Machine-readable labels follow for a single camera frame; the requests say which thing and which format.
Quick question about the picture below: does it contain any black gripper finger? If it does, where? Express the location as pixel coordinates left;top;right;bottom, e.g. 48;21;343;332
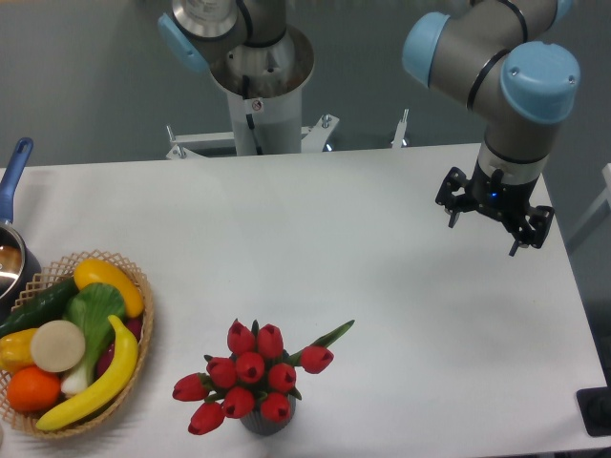
509;205;555;257
435;167;474;228

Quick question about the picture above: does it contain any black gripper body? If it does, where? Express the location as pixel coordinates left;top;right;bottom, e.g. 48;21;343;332
466;163;537;225

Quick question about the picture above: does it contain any red tulip bouquet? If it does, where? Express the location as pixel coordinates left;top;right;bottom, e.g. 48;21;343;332
173;320;354;436

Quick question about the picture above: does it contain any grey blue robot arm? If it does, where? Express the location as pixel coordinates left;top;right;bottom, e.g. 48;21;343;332
158;1;580;248

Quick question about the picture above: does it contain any dark grey ribbed vase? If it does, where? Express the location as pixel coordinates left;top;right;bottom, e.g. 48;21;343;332
238;350;298;437

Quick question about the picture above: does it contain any black device at table edge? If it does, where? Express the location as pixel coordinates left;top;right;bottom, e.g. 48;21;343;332
576;386;610;437

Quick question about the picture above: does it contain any dark red vegetable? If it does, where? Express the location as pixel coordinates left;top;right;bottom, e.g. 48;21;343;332
95;317;142;379

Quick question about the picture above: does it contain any yellow squash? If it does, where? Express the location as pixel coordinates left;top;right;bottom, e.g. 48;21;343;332
74;259;144;318

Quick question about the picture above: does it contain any yellow banana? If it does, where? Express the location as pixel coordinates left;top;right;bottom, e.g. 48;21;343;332
35;315;138;432

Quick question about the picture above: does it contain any green bok choy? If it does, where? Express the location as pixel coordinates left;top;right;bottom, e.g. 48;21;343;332
61;282;126;397

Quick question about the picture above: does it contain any woven wicker basket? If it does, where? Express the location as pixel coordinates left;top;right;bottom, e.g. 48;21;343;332
1;249;154;440

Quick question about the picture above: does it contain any green cucumber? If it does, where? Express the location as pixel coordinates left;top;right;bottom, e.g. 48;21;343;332
1;278;78;338

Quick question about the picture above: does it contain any beige round disc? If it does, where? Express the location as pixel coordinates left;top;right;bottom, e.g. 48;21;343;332
30;320;86;373

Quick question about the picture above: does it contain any yellow bell pepper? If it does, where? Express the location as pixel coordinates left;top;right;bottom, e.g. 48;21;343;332
1;328;37;373

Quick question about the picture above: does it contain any orange fruit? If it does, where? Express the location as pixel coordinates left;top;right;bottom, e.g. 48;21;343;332
7;365;61;412

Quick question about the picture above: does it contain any white frame at right edge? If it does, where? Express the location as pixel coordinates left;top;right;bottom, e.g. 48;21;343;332
565;163;610;256

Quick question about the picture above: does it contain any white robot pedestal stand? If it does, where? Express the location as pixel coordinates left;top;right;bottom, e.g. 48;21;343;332
164;23;411;160

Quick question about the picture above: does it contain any blue handled saucepan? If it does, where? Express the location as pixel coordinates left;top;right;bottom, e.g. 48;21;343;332
1;137;41;321

